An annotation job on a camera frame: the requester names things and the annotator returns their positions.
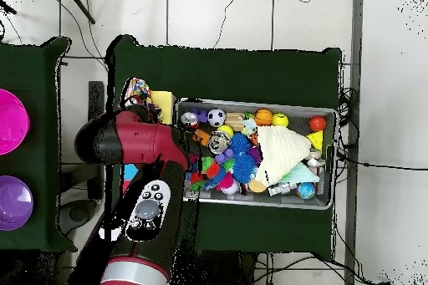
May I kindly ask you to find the orange toy basketball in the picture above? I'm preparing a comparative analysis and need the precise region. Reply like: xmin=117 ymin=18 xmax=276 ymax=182
xmin=254 ymin=108 xmax=274 ymax=127

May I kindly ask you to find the long polka dot cloth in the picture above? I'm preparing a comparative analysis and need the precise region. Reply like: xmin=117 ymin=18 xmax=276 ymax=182
xmin=120 ymin=77 xmax=156 ymax=111

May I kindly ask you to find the crushed red drink can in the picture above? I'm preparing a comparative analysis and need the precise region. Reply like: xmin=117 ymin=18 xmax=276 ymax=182
xmin=180 ymin=110 xmax=201 ymax=130

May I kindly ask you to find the red ball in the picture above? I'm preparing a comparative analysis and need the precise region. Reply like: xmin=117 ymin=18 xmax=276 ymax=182
xmin=308 ymin=115 xmax=328 ymax=132

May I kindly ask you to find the clear mesh bin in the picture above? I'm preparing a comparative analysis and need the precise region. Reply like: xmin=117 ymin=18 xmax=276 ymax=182
xmin=175 ymin=97 xmax=339 ymax=211

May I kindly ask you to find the cream knitted cloth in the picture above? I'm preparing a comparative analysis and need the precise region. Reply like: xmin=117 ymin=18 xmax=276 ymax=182
xmin=252 ymin=124 xmax=313 ymax=187

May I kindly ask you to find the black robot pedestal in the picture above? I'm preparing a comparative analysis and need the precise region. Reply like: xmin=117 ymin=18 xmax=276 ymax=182
xmin=196 ymin=250 xmax=268 ymax=285

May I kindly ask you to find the blue spiky rubber ball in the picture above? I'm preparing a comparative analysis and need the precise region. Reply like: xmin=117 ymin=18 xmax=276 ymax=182
xmin=232 ymin=155 xmax=258 ymax=186
xmin=229 ymin=132 xmax=251 ymax=155

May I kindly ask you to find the mint green cloth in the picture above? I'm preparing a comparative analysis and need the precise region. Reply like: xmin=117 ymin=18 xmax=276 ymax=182
xmin=277 ymin=160 xmax=321 ymax=185

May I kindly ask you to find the black rod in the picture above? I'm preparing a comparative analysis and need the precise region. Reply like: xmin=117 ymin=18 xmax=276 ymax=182
xmin=63 ymin=0 xmax=96 ymax=25

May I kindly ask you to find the yellow smiley ball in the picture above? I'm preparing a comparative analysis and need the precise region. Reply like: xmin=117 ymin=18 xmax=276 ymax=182
xmin=272 ymin=112 xmax=289 ymax=129

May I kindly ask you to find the wooden box with three holes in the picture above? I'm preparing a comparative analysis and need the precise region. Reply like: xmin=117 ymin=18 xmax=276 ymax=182
xmin=120 ymin=88 xmax=176 ymax=186

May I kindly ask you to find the yellow cheese wedge toy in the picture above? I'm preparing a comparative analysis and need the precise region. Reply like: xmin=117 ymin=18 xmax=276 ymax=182
xmin=307 ymin=130 xmax=324 ymax=151

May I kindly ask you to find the pink plastic bowl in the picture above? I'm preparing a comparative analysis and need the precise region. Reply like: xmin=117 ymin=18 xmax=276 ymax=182
xmin=0 ymin=88 xmax=31 ymax=156

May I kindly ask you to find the purple plastic bowl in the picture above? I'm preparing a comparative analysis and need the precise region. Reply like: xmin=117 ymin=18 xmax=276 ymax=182
xmin=0 ymin=175 xmax=34 ymax=232

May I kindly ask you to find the black and white soccer ball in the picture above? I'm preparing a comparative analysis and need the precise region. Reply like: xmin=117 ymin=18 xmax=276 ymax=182
xmin=207 ymin=108 xmax=228 ymax=128

